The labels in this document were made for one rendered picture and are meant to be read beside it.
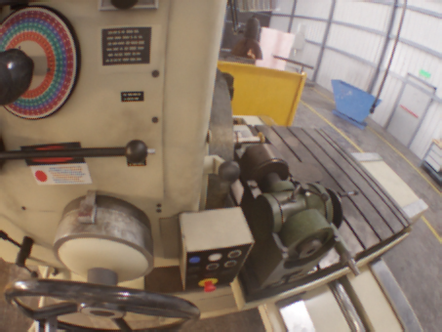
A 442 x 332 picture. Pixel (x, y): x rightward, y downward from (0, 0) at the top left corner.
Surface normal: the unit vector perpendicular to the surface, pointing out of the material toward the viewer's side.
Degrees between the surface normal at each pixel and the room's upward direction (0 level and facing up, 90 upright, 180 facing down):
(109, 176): 90
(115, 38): 90
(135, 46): 90
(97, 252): 60
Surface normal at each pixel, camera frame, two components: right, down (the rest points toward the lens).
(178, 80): 0.25, 0.62
